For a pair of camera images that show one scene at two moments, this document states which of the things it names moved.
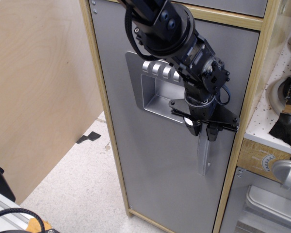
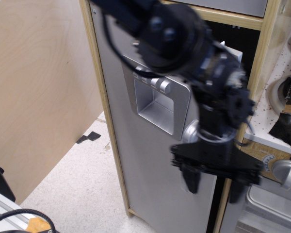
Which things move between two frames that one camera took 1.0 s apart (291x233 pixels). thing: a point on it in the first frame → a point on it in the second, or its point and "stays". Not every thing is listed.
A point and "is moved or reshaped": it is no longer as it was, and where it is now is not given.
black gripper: [202, 109] → [220, 157]
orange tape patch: [34, 225] stays
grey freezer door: [257, 8] stays
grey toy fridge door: [176, 182] is moved or reshaped
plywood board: [44, 92] stays
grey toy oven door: [256, 204] stays
